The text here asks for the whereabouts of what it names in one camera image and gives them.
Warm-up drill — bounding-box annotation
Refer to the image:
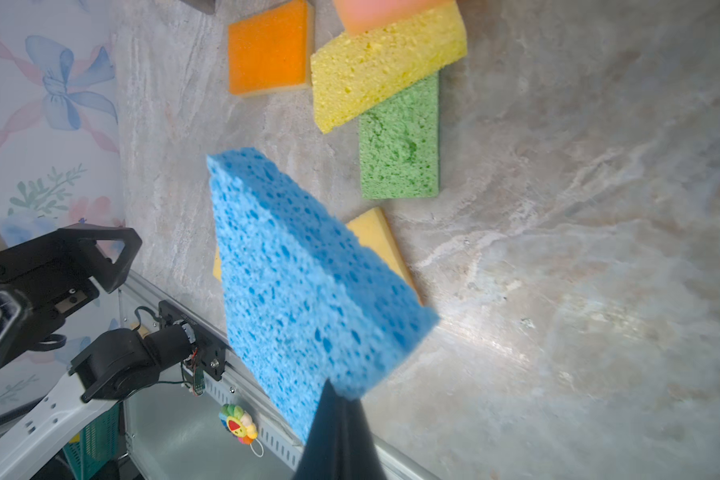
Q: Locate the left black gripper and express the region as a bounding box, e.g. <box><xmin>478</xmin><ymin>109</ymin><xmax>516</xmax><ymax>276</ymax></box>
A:
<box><xmin>0</xmin><ymin>224</ymin><xmax>143</xmax><ymax>369</ymax></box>

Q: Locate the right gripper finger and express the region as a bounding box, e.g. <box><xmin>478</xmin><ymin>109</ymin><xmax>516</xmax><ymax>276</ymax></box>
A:
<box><xmin>293</xmin><ymin>381</ymin><xmax>386</xmax><ymax>480</ymax></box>

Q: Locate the blue sponge front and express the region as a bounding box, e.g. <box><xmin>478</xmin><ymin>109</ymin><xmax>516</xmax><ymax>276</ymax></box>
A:
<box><xmin>207</xmin><ymin>148</ymin><xmax>438</xmax><ymax>440</ymax></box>

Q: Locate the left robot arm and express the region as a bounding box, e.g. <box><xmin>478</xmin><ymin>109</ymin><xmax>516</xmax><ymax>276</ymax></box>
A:
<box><xmin>0</xmin><ymin>223</ymin><xmax>194</xmax><ymax>479</ymax></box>

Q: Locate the white two-tier metal shelf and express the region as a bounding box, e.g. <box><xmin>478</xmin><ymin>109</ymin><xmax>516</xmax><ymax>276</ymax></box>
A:
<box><xmin>181</xmin><ymin>0</ymin><xmax>216</xmax><ymax>15</ymax></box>

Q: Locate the colourful flower toy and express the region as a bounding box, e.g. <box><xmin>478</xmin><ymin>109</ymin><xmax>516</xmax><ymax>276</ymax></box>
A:
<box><xmin>219</xmin><ymin>404</ymin><xmax>264</xmax><ymax>458</ymax></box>

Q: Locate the orange sponge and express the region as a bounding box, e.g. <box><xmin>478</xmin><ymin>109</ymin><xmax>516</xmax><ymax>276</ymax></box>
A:
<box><xmin>227</xmin><ymin>1</ymin><xmax>314</xmax><ymax>97</ymax></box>

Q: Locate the green sponge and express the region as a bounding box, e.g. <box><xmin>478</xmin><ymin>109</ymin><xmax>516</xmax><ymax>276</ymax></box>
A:
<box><xmin>358</xmin><ymin>73</ymin><xmax>440</xmax><ymax>200</ymax></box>

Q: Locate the light yellow cellulose sponge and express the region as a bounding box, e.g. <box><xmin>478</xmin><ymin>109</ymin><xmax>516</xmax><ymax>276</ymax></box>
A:
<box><xmin>310</xmin><ymin>1</ymin><xmax>468</xmax><ymax>134</ymax></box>

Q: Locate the pink sponge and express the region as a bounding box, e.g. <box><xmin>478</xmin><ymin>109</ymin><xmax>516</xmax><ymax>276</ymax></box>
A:
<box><xmin>333</xmin><ymin>0</ymin><xmax>445</xmax><ymax>35</ymax></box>

